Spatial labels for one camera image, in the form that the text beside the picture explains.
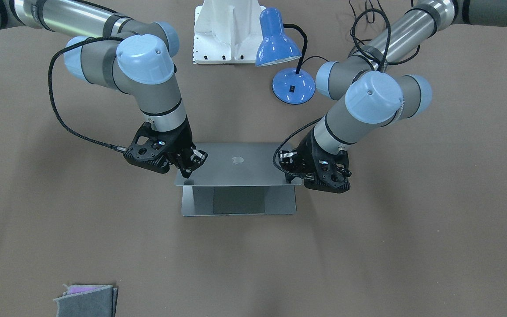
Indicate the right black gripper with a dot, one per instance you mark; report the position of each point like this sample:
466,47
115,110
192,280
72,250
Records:
182,141

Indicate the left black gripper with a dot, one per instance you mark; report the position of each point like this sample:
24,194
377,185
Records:
307,152

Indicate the grey laptop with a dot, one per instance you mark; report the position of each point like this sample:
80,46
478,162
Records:
237,178

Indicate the blue desk lamp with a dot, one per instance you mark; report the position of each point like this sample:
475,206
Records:
291,85

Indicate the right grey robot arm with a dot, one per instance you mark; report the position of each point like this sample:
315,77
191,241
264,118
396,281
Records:
115,51

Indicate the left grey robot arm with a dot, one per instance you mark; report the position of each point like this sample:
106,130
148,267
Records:
368,98

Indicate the folded grey cloth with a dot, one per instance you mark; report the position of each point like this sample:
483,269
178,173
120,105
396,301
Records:
87,301

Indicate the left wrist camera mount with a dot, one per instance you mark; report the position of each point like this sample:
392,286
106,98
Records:
330,173

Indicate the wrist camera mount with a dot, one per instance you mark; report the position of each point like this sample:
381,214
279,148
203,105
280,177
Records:
330,173
147,150

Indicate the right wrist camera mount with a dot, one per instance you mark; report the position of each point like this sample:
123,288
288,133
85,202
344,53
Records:
147,150

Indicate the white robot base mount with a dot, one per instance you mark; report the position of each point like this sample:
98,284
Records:
227,32

